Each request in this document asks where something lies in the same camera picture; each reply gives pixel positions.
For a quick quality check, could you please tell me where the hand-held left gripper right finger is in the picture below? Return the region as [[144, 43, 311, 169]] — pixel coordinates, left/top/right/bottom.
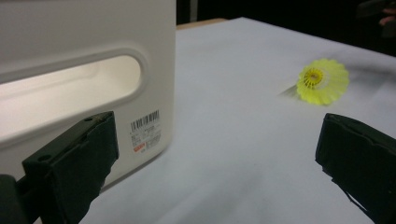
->
[[315, 112, 396, 224]]

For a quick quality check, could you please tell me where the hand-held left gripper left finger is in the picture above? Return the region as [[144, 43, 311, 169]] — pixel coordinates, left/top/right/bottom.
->
[[21, 110, 120, 224]]

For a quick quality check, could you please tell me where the white plastic storage box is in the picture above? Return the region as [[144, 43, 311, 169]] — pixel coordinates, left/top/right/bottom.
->
[[0, 0, 177, 191]]

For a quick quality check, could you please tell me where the yellow shuttlecock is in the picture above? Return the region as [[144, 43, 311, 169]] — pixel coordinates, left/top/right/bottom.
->
[[295, 58, 350, 106]]

